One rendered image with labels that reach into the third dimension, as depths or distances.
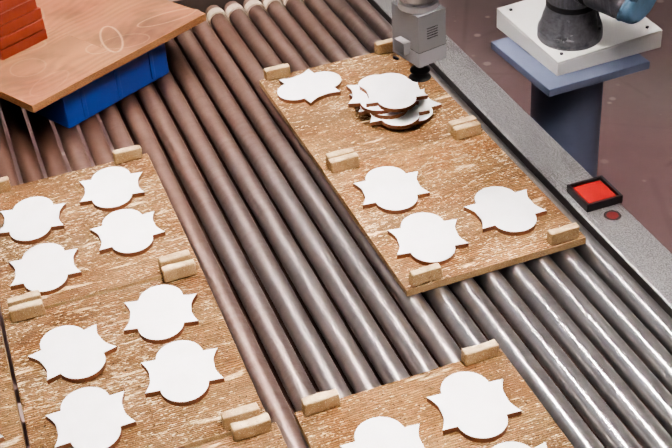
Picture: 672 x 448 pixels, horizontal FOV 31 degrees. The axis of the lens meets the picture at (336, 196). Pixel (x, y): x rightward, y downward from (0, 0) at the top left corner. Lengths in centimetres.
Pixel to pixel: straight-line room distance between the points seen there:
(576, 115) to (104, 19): 112
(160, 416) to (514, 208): 77
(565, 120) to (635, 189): 110
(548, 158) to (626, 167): 167
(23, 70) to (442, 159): 92
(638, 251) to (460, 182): 37
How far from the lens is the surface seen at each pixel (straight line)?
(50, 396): 199
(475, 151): 244
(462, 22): 501
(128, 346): 205
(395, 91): 255
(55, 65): 270
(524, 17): 299
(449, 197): 231
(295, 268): 218
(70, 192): 245
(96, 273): 222
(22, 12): 276
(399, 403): 188
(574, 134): 297
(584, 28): 285
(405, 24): 225
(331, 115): 258
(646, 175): 408
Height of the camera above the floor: 226
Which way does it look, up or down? 35 degrees down
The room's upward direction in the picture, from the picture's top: 4 degrees counter-clockwise
